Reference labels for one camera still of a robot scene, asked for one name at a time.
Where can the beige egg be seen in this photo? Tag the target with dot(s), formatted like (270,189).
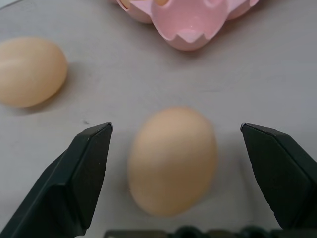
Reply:
(31,72)
(162,2)
(172,161)

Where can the pink egg carton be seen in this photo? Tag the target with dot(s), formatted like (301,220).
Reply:
(188,22)

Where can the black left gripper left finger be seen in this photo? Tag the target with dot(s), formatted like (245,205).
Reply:
(71,178)

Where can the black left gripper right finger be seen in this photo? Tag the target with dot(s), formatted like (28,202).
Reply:
(280,173)

